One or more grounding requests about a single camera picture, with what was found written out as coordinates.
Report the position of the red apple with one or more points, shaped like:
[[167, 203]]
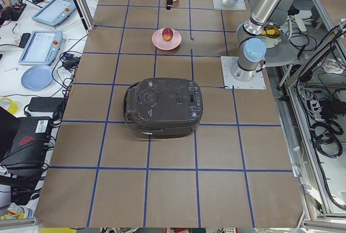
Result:
[[167, 34]]

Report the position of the pink plate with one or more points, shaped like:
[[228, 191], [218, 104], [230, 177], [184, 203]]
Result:
[[159, 43]]

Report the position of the glass pot lid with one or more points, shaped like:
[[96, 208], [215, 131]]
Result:
[[271, 35]]

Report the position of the blue teach pendant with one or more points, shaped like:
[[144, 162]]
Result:
[[41, 48], [55, 12]]

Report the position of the black rice cooker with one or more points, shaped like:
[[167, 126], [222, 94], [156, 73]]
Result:
[[163, 106]]

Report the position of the black power adapter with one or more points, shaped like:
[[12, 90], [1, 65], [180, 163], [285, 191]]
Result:
[[45, 104]]

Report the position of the yellow tape roll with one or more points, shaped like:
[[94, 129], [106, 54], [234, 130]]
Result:
[[9, 105]]

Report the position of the black computer box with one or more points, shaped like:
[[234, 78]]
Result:
[[24, 140]]

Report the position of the aluminium frame post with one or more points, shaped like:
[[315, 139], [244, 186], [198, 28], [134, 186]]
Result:
[[78, 0]]

